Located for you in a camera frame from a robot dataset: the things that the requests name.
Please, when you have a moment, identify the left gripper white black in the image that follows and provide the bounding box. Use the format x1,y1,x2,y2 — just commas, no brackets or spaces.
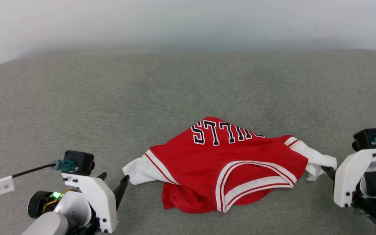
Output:
27,172,130,234

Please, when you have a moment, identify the white cable label tag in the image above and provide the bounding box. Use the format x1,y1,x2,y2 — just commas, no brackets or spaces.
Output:
0,176,15,195

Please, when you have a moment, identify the red and white basketball jersey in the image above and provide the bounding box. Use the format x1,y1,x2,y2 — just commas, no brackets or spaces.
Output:
122,116,337,214

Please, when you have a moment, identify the grey fabric sofa cushion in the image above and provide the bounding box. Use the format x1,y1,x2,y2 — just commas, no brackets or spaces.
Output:
0,49,376,235

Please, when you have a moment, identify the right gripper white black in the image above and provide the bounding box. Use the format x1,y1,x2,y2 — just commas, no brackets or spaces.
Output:
321,148,376,229

